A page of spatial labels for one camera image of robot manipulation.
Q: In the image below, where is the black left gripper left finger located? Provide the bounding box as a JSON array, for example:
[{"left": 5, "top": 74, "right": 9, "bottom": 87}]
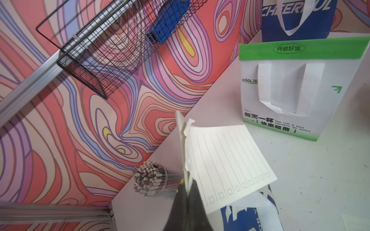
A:
[{"left": 163, "top": 180, "right": 188, "bottom": 231}]

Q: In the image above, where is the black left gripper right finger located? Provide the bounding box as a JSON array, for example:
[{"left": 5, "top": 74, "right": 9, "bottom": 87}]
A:
[{"left": 188, "top": 180, "right": 213, "bottom": 231}]

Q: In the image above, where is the blue white paper bag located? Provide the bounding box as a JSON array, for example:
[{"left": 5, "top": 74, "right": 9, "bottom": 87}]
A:
[{"left": 175, "top": 112, "right": 283, "bottom": 231}]

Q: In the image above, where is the green white paper bag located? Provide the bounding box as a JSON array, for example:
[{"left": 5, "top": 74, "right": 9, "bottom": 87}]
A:
[{"left": 239, "top": 37, "right": 370, "bottom": 141}]

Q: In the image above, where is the clear cup of pencils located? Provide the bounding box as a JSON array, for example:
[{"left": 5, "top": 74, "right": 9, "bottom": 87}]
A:
[{"left": 134, "top": 161, "right": 183, "bottom": 197}]

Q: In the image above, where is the blue stapler in basket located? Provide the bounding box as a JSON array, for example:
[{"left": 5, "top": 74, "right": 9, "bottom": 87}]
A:
[{"left": 147, "top": 0, "right": 190, "bottom": 44}]

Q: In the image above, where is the dark blue paper bag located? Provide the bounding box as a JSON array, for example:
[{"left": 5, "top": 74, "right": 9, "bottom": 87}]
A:
[{"left": 261, "top": 0, "right": 338, "bottom": 42}]

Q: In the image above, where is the black wire basket back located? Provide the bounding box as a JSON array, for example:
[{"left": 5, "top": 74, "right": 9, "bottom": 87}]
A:
[{"left": 39, "top": 1, "right": 205, "bottom": 99}]

